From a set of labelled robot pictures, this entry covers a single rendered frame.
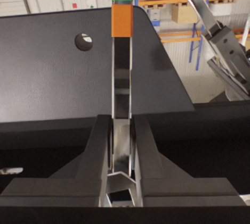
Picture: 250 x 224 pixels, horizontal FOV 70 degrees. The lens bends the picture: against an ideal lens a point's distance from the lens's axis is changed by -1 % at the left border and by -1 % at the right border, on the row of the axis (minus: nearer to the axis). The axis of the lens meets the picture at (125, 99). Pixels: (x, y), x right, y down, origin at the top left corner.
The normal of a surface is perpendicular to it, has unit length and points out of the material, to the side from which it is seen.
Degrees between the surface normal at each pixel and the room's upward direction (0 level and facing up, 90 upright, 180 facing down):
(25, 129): 90
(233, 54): 79
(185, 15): 90
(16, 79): 90
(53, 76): 90
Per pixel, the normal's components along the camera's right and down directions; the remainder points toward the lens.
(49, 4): 0.01, 0.53
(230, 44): 0.19, 0.66
